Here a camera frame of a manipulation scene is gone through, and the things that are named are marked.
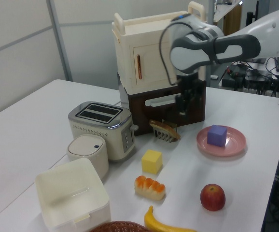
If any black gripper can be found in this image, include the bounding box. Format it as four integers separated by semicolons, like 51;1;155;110
175;72;203;116

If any purple cube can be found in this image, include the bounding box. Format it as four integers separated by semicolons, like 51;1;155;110
207;124;228;148

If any pink plate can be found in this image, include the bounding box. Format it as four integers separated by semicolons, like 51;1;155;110
196;125;247;158

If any yellow cube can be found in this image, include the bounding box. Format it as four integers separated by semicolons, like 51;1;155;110
141;149;163;174

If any metal toast rack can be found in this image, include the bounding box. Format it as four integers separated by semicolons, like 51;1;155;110
151;119;179;144

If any dark brown wooden crate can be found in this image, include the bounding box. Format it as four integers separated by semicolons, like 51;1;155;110
126;79;207;136

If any black monitor stand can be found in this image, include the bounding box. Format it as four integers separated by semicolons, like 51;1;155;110
247;57;267;64

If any cream toy cabinet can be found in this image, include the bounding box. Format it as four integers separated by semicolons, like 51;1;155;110
112;1;207;95

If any orange topped toy bread loaf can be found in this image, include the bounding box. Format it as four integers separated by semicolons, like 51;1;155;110
134;175;166;201

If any cream silver toaster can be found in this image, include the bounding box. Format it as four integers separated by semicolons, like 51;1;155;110
68;101;139;163

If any red apple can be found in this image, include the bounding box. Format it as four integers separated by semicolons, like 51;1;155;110
200;184;226;212

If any small cream lidded bin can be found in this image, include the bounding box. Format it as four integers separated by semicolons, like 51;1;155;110
66;134;110;181

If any yellow banana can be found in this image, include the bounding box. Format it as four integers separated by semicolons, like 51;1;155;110
143;205;198;232

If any brown wicker basket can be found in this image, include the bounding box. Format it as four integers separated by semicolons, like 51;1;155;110
89;220;152;232

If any open white plastic box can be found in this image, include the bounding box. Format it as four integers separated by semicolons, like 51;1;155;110
34;158;112;232

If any black electronics box with cables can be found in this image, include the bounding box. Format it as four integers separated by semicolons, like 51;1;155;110
221;63;274;94

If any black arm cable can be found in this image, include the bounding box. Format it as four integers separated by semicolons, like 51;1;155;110
158;14;191;87

